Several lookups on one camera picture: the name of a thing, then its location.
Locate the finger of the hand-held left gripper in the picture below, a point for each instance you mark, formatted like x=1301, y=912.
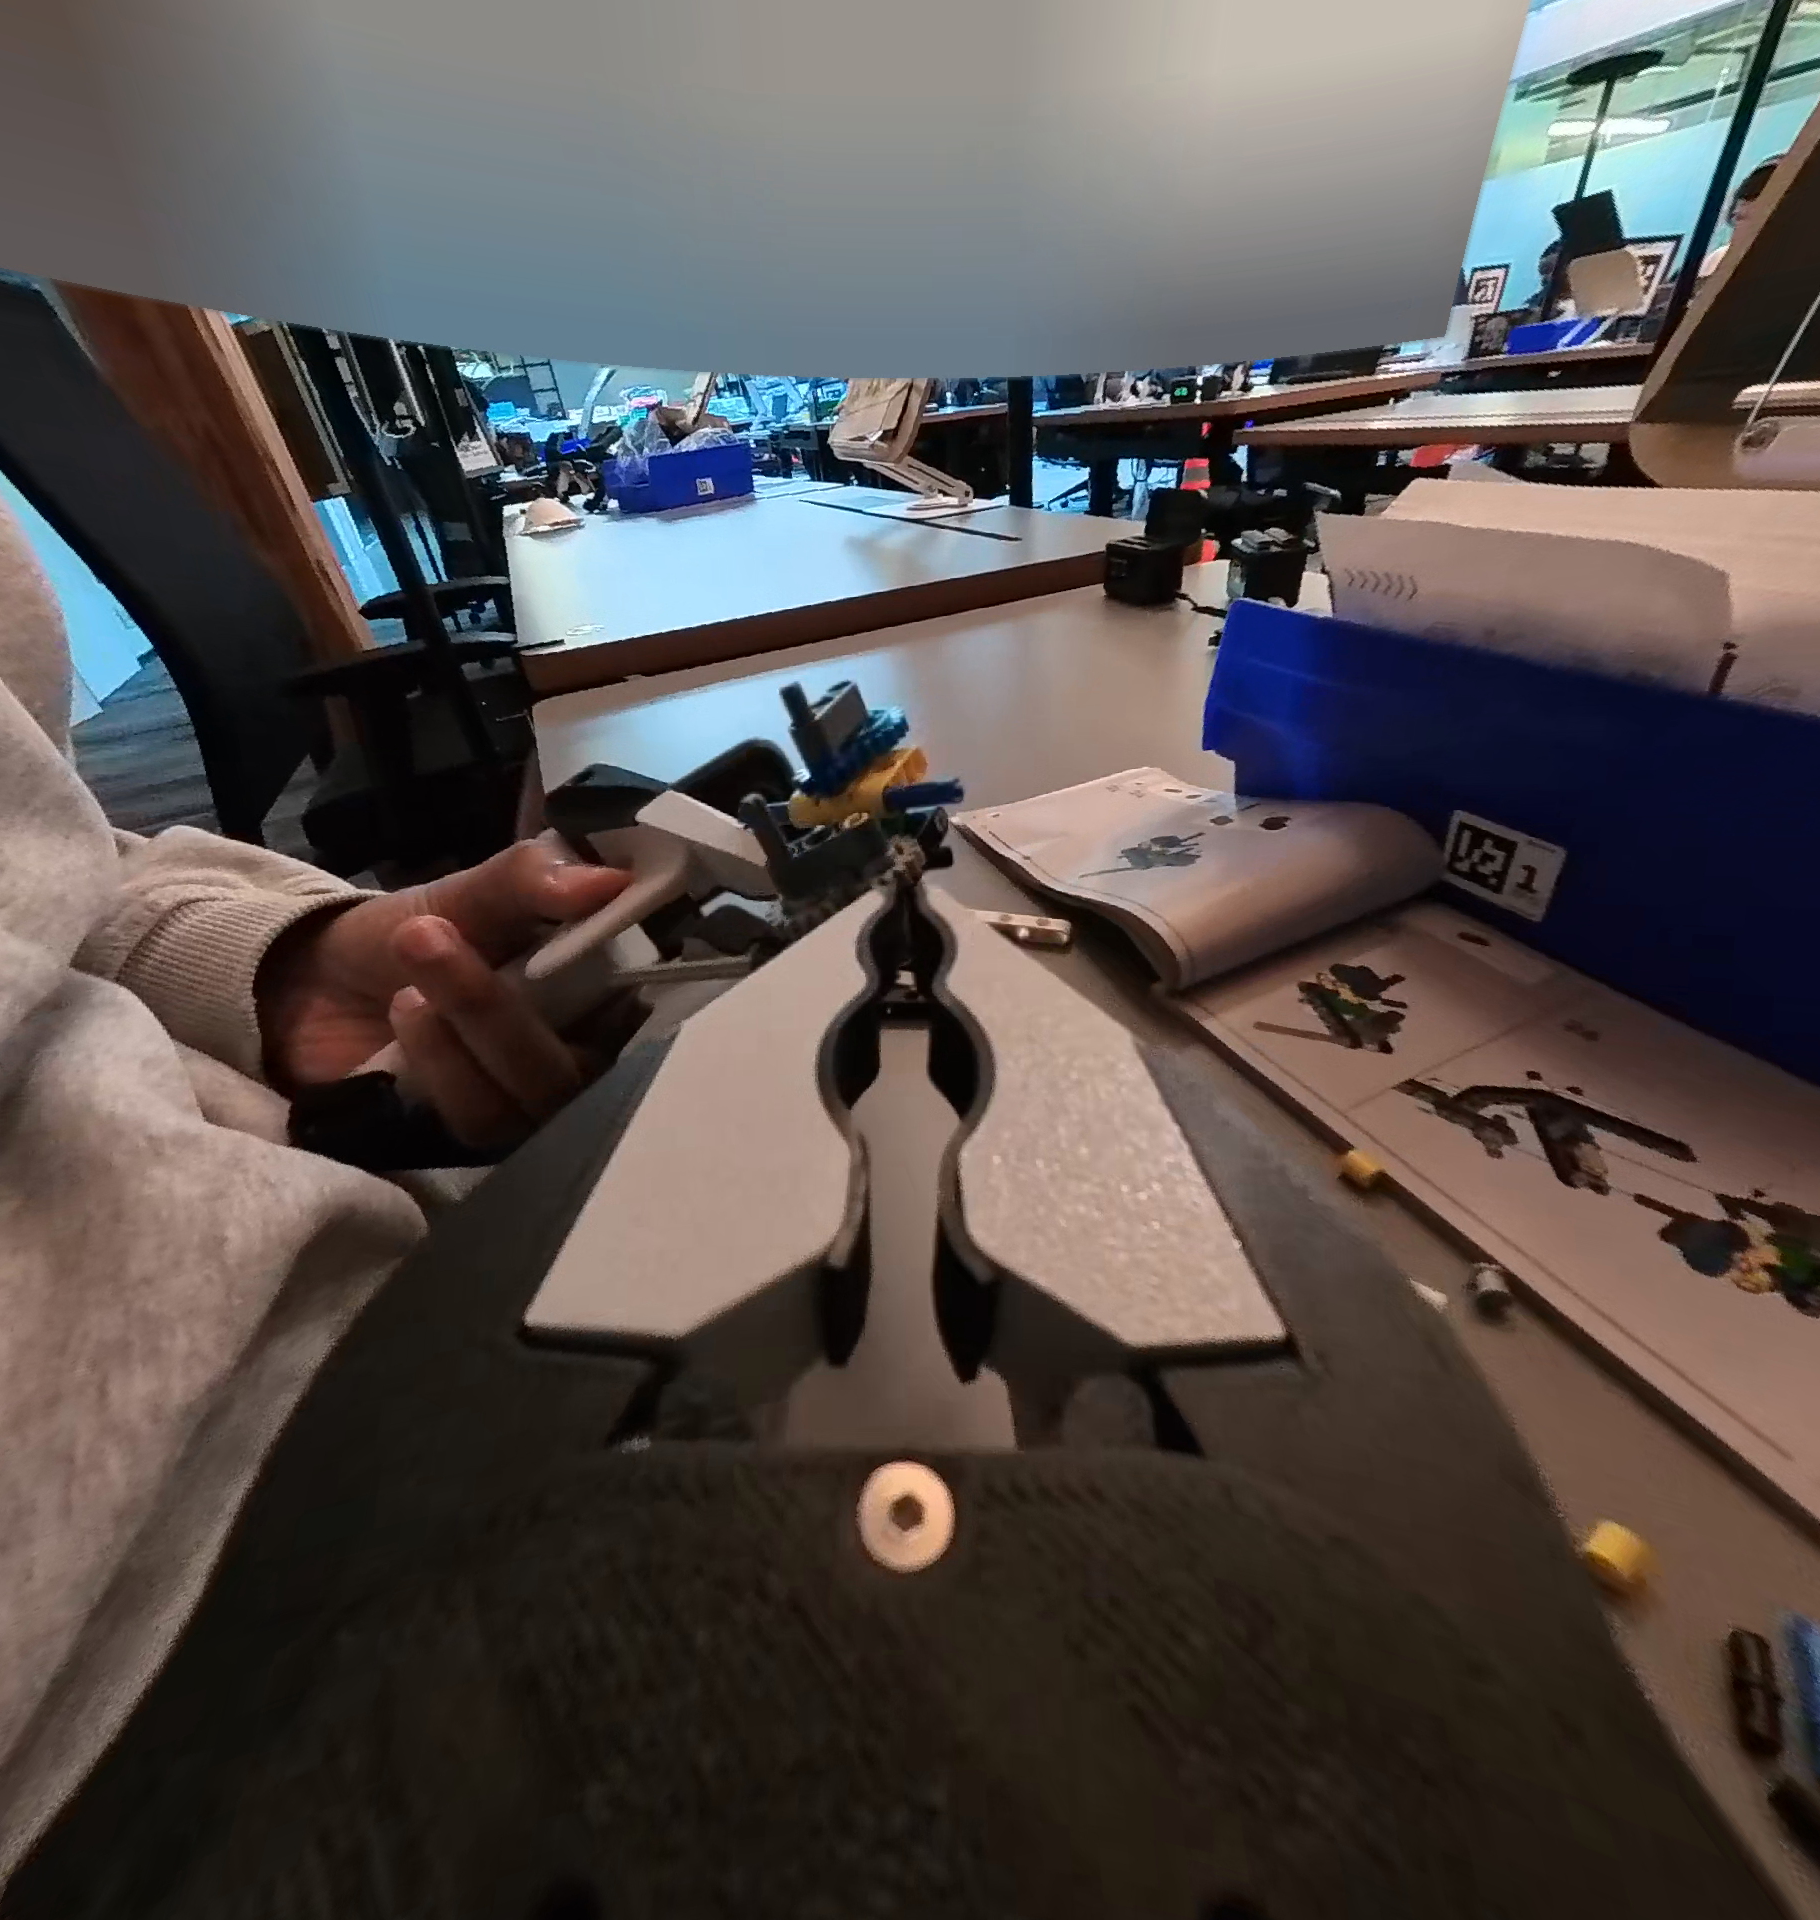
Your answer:
x=701, y=847

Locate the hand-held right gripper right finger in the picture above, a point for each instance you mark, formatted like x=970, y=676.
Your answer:
x=1122, y=1201

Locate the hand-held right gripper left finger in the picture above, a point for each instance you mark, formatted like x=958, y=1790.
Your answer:
x=685, y=1201

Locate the multicoloured lego gear assembly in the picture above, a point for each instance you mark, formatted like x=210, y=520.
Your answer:
x=851, y=795

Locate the person's left forearm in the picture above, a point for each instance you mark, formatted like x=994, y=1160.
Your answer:
x=176, y=958

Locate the yellow lego bush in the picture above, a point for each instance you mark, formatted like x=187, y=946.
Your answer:
x=1360, y=1169
x=1617, y=1554

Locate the long light grey lego beam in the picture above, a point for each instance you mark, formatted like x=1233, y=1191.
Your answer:
x=1031, y=930

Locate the lego instruction booklet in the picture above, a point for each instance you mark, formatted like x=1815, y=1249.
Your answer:
x=1452, y=1201

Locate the grey lego connector peg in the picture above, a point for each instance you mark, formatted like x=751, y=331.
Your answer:
x=1489, y=1285

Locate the person's left hand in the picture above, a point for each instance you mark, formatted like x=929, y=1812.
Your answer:
x=400, y=990

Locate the blue plastic storage bin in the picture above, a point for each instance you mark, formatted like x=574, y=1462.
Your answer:
x=685, y=477
x=1600, y=780

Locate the black cube device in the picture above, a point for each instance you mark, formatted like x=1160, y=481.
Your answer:
x=1269, y=565
x=1148, y=568

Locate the black office chair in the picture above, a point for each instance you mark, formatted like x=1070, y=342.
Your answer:
x=129, y=498

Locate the grey zip hoodie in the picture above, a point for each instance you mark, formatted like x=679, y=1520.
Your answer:
x=100, y=1424

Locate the wooden shelf board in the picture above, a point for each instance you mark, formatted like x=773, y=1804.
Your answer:
x=1794, y=286

